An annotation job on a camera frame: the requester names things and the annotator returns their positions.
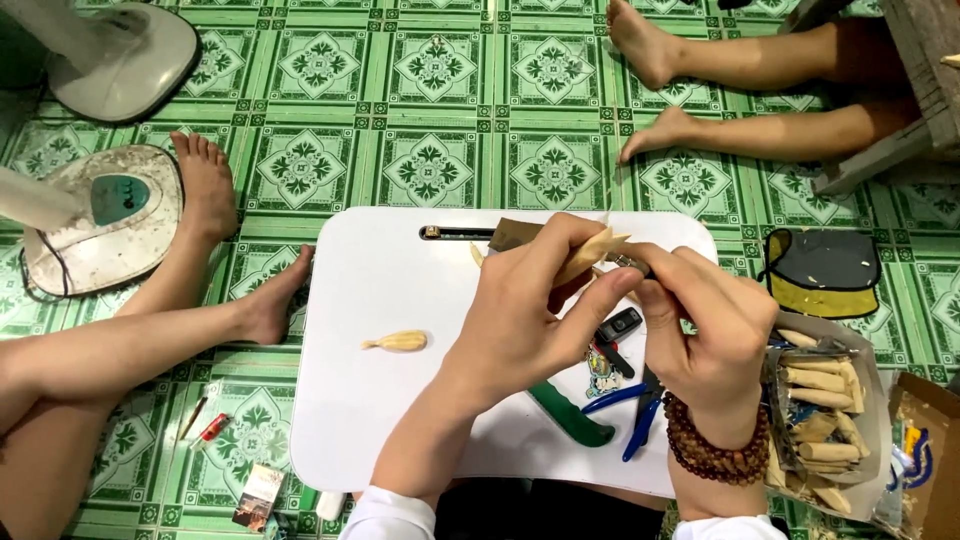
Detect person's right hand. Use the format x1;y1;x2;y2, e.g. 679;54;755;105
619;243;781;423

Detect person's left hand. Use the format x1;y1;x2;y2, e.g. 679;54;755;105
441;212;646;397

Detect pale carved wooden piece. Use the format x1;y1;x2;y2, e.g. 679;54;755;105
551;225;633;290

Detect small carving knife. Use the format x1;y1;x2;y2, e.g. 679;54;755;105
613;253;655;280

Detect brown sandpaper sheet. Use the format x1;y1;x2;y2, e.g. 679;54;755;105
487;218;545;254

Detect black key fob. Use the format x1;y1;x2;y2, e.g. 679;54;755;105
596;306;645;345

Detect carved wooden fish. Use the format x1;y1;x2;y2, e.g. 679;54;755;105
360;330;429;354

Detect white lap table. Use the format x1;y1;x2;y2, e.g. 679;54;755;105
289;206;721;500

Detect grey and yellow pouch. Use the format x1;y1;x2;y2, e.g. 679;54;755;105
756;227;884;321

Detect bag of wooden blanks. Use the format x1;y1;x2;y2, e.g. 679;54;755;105
761;311;895;524

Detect person's black trousers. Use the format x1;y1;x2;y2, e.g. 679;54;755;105
433;478;672;540

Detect brown cardboard box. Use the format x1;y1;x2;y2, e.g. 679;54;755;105
873;371;960;540

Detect small printed carton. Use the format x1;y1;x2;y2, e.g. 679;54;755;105
231;463;288;534

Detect red lighter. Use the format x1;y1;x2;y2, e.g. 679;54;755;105
189;412;234;453

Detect weathered wooden stool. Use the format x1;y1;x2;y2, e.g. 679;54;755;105
778;0;960;198

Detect thin wooden stick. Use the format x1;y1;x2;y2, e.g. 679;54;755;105
178;395;210;442

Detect stained fan base teal panel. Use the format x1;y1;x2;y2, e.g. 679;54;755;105
0;144;186;298

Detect clean white fan base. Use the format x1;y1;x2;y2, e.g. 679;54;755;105
0;0;202;126

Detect colourful keychain charm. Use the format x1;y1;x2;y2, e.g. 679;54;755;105
583;341;625;400

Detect green handled knife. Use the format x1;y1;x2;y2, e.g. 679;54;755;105
527;380;618;449

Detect blue handled pliers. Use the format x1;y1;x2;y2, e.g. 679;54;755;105
579;366;667;464

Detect wooden bead bracelet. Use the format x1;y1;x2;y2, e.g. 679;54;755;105
661;390;772;487

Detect black fan cable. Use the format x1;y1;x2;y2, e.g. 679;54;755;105
18;228;76;305

